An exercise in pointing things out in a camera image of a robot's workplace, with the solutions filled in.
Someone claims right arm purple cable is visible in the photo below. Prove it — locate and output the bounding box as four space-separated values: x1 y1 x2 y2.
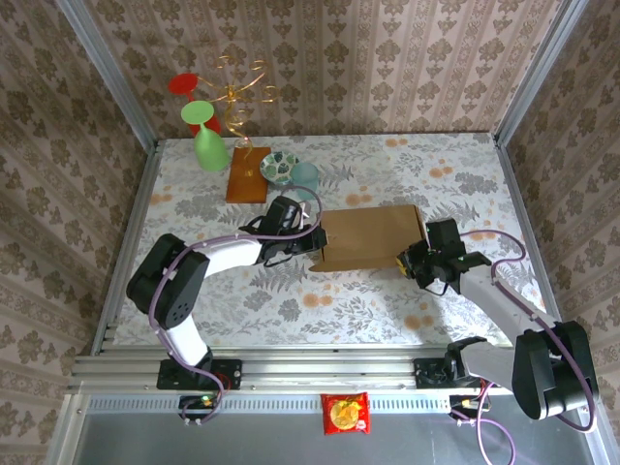
454 230 600 465

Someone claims green plastic wine glass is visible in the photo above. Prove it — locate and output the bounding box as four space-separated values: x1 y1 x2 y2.
180 100 230 173

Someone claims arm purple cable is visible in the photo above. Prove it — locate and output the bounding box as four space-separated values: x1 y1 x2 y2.
147 186 325 427
454 230 600 465

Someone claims small black circuit board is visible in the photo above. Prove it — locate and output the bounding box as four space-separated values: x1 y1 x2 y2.
449 394 491 420
178 394 222 421

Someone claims red snack packet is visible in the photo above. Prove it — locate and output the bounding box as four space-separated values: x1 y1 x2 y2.
320 391 372 436

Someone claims aluminium corner post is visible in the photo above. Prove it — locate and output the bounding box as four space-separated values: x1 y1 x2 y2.
55 0 159 151
493 0 587 146

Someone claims grey metal panel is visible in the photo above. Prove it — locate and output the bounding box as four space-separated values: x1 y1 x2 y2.
46 392 620 465

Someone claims perforated metal strip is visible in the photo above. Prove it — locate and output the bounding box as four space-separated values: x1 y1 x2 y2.
84 394 590 413

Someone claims leaf pattern bowl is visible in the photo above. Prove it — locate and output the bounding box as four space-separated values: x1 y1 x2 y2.
260 150 297 185

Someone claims aluminium table frame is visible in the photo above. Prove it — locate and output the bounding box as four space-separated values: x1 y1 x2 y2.
67 135 595 393

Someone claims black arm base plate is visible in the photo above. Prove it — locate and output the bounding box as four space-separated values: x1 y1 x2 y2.
157 358 243 391
415 356 503 389

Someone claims floral tablecloth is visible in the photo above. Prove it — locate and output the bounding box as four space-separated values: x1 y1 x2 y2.
113 133 558 348

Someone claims red plastic wine glass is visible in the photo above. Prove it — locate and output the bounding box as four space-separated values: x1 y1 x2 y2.
168 73 223 137

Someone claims brown cardboard box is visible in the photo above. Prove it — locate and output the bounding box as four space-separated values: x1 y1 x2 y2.
309 203 430 273

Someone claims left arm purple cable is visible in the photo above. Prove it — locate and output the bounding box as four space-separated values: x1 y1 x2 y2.
147 186 325 427

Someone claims gold wire glass rack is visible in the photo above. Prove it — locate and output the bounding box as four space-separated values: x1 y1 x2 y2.
196 53 280 204

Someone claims teal translucent cup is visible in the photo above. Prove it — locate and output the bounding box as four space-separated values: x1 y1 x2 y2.
289 161 321 202

